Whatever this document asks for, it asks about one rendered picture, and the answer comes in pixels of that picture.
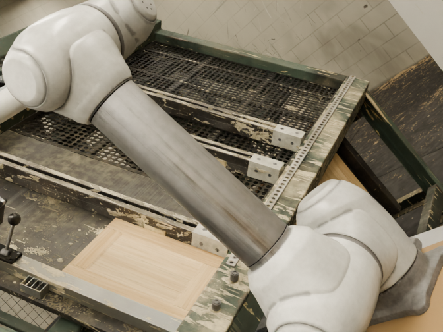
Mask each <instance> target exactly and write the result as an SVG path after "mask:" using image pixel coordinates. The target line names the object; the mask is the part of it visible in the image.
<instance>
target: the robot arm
mask: <svg viewBox="0 0 443 332"><path fill-rule="evenodd" d="M156 21H157V10H156V6H155V4H154V2H153V0H89V1H86V2H83V3H81V4H78V5H75V6H73V7H69V8H66V9H61V10H60V11H57V12H55V13H52V14H50V15H48V16H46V17H44V18H42V19H41V20H39V21H37V22H35V23H33V24H32V25H30V26H29V27H27V29H25V30H24V31H22V32H21V33H20V34H19V35H18V36H17V38H16V39H15V41H14V43H13V45H12V46H11V48H10V49H9V51H8V53H7V55H6V57H5V60H4V61H3V66H2V74H3V80H4V82H5V85H6V88H4V89H3V90H1V91H0V124H1V123H3V122H4V121H6V120H7V119H9V118H11V117H12V116H14V115H16V114H17V113H19V112H21V111H22V110H24V109H26V108H30V109H34V110H37V111H44V112H49V111H53V112H56V113H58V114H60V115H63V116H65V117H68V118H70V119H72V120H74V121H76V122H78V123H81V124H84V125H90V124H93V125H94V126H95V127H96V128H97V129H98V130H99V131H100V132H102V133H103V134H104V135H105V136H106V137H107V138H108V139H109V140H111V141H112V142H113V143H114V144H115V145H116V146H117V147H118V148H119V149H120V150H121V151H122V152H123V153H124V154H125V155H126V156H128V157H129V158H130V159H131V160H132V161H133V162H134V163H135V164H137V165H138V166H139V167H140V168H141V169H142V170H143V171H144V172H145V173H146V174H147V175H148V176H149V177H150V178H151V179H152V180H154V181H155V182H156V183H157V184H158V185H159V186H160V187H161V188H162V189H164V190H165V191H166V192H167V193H168V194H169V195H170V196H171V197H172V198H173V199H174V200H175V201H176V202H177V203H178V204H179V205H181V206H182V207H183V208H184V209H185V210H186V211H187V212H188V213H190V214H191V215H192V216H193V217H194V218H195V219H196V220H197V221H198V222H199V223H200V224H201V225H202V226H203V227H204V228H205V229H207V230H208V231H209V232H210V233H211V234H212V235H213V236H214V237H216V238H217V239H218V240H219V241H220V242H221V243H222V244H223V245H224V246H225V247H226V248H227V249H228V250H229V251H230V252H231V253H233V254H234V255H235V256H236V257H237V258H238V259H239V260H240V261H241V262H243V263H244V264H245V265H246V266H247V267H248V268H249V270H248V273H247V274H248V280H249V288H250V291H251V292H252V293H253V294H254V297H255V298H256V300H257V302H258V303H259V305H260V307H261V309H262V311H263V312H264V315H265V316H266V318H267V321H266V325H267V328H268V332H366V331H367V329H368V327H370V326H371V325H376V324H379V323H383V322H386V321H391V320H393V319H398V318H402V317H405V316H412V315H414V316H419V315H421V314H423V313H425V312H426V311H427V310H428V309H429V307H430V298H431V295H432V292H433V290H434V287H435V284H436V282H437V280H438V276H439V274H440V271H441V269H442V266H443V246H439V247H437V248H435V249H432V250H430V251H428V252H425V253H422V252H421V250H422V242H421V241H420V240H419V239H418V238H412V239H409V237H408V236H407V235H406V233H405V232H404V230H403V229H402V228H401V227H400V226H399V225H398V223H397V222H396V221H395V220H394V218H393V217H392V216H391V215H390V214H389V213H388V212H387V211H386V210H385V209H384V208H383V207H382V206H381V205H380V204H379V203H378V202H377V201H376V200H375V199H374V198H373V197H372V196H371V195H370V194H369V193H367V192H366V191H364V190H363V189H361V188H359V187H358V186H356V185H354V184H351V183H350V182H347V181H345V180H335V179H330V180H327V181H326V182H323V183H322V184H321V185H319V186H317V187H316V188H315V189H314V190H312V191H311V192H310V193H309V194H307V195H306V196H305V197H304V198H303V199H302V200H301V202H300V203H299V205H298V209H297V214H296V220H297V225H290V226H288V225H286V224H285V223H284V222H283V221H282V220H281V219H280V218H279V217H278V216H277V215H276V214H275V213H274V212H273V211H272V210H271V209H270V208H268V207H267V206H266V205H265V204H264V203H263V202H262V201H261V200H260V199H259V198H257V197H256V196H255V195H254V194H253V193H252V192H251V191H250V190H249V189H248V188H247V187H246V186H245V185H244V184H243V183H242V182H241V181H239V180H238V179H237V178H236V177H235V176H234V175H233V174H232V173H231V172H230V171H228V170H227V169H226V168H225V167H224V166H223V165H222V164H221V163H220V162H219V161H218V160H217V159H216V158H215V157H214V156H213V155H212V154H210V153H209V152H208V151H207V150H206V149H205V148H204V147H203V146H202V145H201V144H199V143H198V142H197V141H196V140H195V139H194V138H193V137H192V136H191V135H190V134H189V133H188V132H187V131H186V130H185V129H184V128H183V127H181V126H180V125H179V124H178V123H177V122H176V121H175V120H174V119H173V118H171V117H170V116H169V115H168V114H167V113H166V112H165V111H164V110H163V109H162V108H161V107H160V106H159V105H158V104H157V103H156V102H155V101H154V100H153V99H151V98H150V97H149V96H148V95H147V94H146V93H145V92H144V91H142V90H141V89H140V88H139V87H138V86H137V85H136V84H135V83H134V82H133V81H132V79H133V78H132V75H131V71H130V69H129V67H128V65H127V64H126V62H125V59H126V58H127V57H128V56H129V55H130V54H131V53H132V52H133V51H134V50H135V49H136V48H137V47H138V46H139V45H141V44H142V43H143V42H145V41H146V40H147V38H148V36H149V35H150V34H151V32H152V30H153V28H154V26H155V24H156Z"/></svg>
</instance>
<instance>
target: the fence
mask: <svg viewBox="0 0 443 332"><path fill-rule="evenodd" d="M0 270H2V271H4V272H7V273H9V274H11V275H14V276H16V277H19V278H21V279H24V280H25V278H27V276H32V277H34V278H37V279H39V280H41V281H44V282H46V283H49V290H50V291H51V292H54V293H56V294H59V295H61V296H64V297H65V298H68V299H70V300H73V301H75V302H78V303H79V304H82V305H84V306H87V307H89V308H91V309H94V310H96V311H99V312H101V313H103V314H105V315H108V316H110V317H113V318H115V319H118V320H120V321H122V322H125V323H127V324H129V325H131V326H134V327H136V328H139V329H141V330H143V331H146V332H175V331H176V330H177V328H178V326H179V325H180V324H181V322H182V320H180V319H177V318H175V317H172V316H170V315H167V314H165V313H163V312H160V311H158V310H155V309H153V308H150V307H148V306H145V305H143V304H141V303H138V302H135V301H134V300H131V299H129V298H126V297H124V296H121V295H119V294H116V293H114V292H111V291H109V290H107V289H104V288H101V287H99V286H97V285H94V284H92V283H89V282H87V281H84V280H82V279H79V278H78V277H75V276H72V275H70V274H68V273H65V272H63V271H60V270H58V269H55V268H53V267H50V266H48V265H46V264H44V263H41V262H38V261H36V260H33V259H31V258H28V257H26V256H23V255H22V256H21V257H19V259H17V261H15V262H14V263H13V264H9V263H6V262H3V261H1V260H0Z"/></svg>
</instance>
